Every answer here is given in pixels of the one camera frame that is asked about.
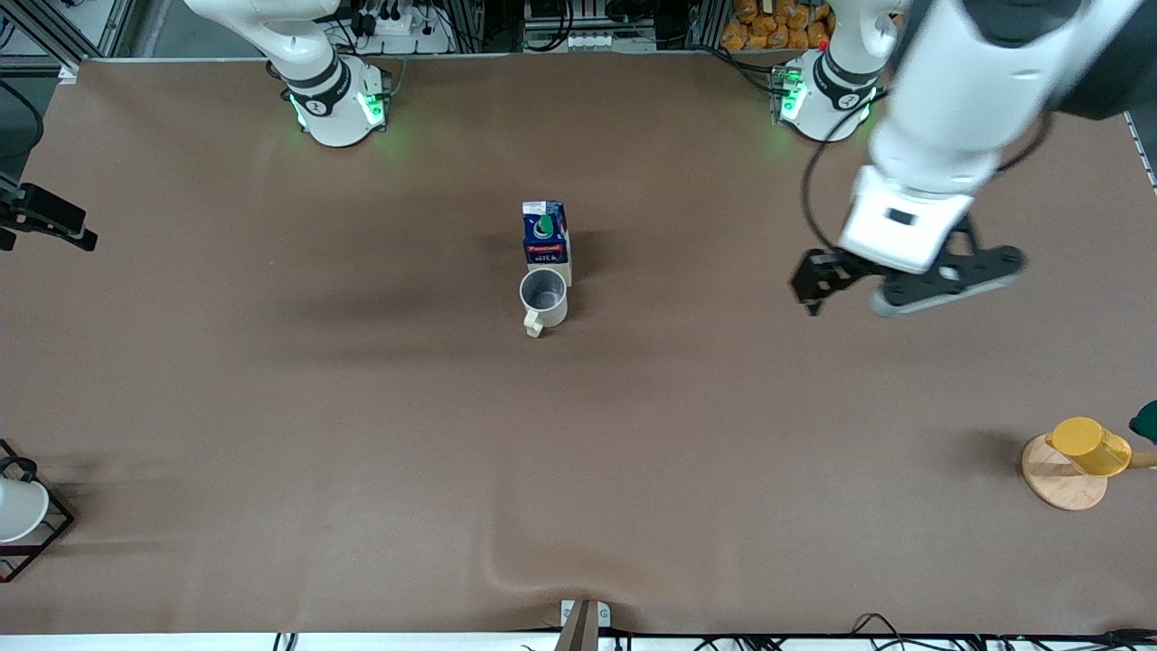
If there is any white mug with handle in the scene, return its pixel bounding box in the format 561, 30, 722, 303
519, 268, 569, 339

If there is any blue Pascual milk carton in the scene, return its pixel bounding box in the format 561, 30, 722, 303
522, 200, 572, 287

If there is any yellow plastic cup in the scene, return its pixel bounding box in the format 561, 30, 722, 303
1047, 417, 1133, 477

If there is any white cup in rack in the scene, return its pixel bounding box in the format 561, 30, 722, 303
0, 476, 50, 543

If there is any orange snack packets pile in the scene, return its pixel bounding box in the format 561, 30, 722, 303
720, 0, 837, 52

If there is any wooden round mug stand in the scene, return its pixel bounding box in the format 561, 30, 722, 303
1021, 434, 1157, 512

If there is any brown table cover sheet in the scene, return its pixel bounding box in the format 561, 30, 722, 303
0, 50, 1157, 636

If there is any white power strip with plugs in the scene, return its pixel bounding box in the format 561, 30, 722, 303
348, 0, 455, 55

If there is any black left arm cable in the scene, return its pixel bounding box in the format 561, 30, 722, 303
800, 86, 1055, 265

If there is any aluminium frame post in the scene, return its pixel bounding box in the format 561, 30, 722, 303
18, 0, 136, 84

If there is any black wire rack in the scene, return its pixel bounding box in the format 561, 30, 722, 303
0, 440, 75, 583

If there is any metal table clamp bracket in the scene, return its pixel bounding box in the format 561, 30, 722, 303
560, 599, 612, 629

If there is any grey camera stand pole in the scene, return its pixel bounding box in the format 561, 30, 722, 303
553, 601, 599, 651

